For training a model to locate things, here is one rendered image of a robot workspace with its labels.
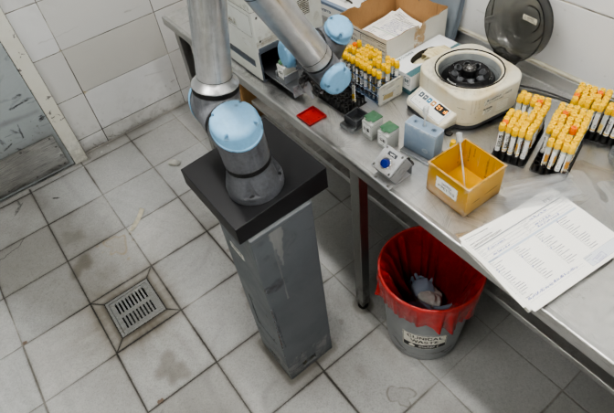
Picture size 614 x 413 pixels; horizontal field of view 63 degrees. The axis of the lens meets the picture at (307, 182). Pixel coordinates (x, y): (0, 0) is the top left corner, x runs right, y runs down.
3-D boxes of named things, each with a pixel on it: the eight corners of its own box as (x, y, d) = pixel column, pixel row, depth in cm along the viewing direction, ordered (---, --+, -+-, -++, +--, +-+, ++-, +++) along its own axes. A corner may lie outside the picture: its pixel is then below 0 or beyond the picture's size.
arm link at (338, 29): (318, 16, 125) (346, 7, 128) (308, 42, 135) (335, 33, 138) (333, 42, 123) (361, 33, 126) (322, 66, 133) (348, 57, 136)
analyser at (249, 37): (221, 51, 188) (201, -27, 166) (280, 23, 197) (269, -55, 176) (268, 86, 170) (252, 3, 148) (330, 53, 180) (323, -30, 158)
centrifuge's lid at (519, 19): (493, -30, 141) (514, -36, 144) (472, 50, 158) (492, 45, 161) (555, -2, 127) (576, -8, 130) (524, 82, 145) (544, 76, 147)
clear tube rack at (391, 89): (336, 79, 168) (335, 61, 163) (359, 68, 172) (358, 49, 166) (379, 107, 156) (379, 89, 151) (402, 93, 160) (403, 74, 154)
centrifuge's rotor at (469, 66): (429, 83, 153) (431, 63, 148) (469, 65, 157) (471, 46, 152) (463, 109, 143) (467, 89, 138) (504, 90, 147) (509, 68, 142)
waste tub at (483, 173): (424, 188, 131) (427, 161, 124) (460, 164, 136) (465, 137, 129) (463, 218, 123) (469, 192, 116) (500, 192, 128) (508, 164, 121)
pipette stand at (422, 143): (399, 152, 142) (401, 124, 134) (415, 138, 145) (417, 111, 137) (428, 167, 136) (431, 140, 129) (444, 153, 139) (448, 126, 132)
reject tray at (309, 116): (296, 116, 157) (296, 114, 156) (312, 107, 159) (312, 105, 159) (310, 127, 153) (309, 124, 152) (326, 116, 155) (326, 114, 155)
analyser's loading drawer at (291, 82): (259, 71, 172) (257, 58, 169) (275, 64, 175) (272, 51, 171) (294, 98, 160) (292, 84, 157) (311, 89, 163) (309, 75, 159)
